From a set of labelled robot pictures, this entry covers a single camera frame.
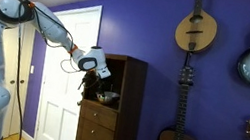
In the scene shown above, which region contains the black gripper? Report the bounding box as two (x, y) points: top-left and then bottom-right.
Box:
(78, 69), (102, 94)

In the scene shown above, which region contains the shiny metal bowl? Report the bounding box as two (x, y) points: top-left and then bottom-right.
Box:
(94, 89), (121, 107)

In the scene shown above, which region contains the orange band on arm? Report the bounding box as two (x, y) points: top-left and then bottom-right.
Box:
(68, 43), (80, 56)

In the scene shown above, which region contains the brown wooden shelf cabinet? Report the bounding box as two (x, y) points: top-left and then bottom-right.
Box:
(72, 49), (150, 140)

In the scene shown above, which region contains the white panel door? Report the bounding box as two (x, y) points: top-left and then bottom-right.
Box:
(31, 0), (105, 140)

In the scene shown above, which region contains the cream closet double door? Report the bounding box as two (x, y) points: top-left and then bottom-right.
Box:
(0, 20), (39, 140)

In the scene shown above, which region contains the tan round mandolin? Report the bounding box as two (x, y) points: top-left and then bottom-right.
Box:
(172, 0), (223, 57)

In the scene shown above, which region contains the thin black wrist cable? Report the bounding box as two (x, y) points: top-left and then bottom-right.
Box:
(23, 4), (91, 76)

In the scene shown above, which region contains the small white light switch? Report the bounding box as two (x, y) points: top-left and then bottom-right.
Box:
(28, 64), (36, 76)

